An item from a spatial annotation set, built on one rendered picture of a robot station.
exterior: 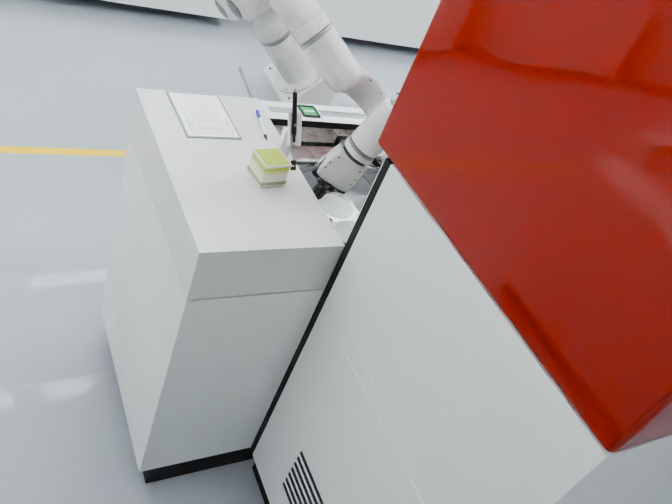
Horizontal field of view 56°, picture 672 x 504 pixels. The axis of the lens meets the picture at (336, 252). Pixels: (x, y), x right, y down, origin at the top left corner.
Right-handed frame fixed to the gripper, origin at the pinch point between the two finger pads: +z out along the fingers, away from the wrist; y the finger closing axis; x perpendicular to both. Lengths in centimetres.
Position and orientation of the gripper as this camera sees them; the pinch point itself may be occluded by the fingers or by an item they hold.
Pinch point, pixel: (317, 192)
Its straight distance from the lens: 166.7
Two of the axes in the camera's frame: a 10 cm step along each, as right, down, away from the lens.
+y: -7.7, -4.9, -4.0
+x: -0.1, 6.5, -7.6
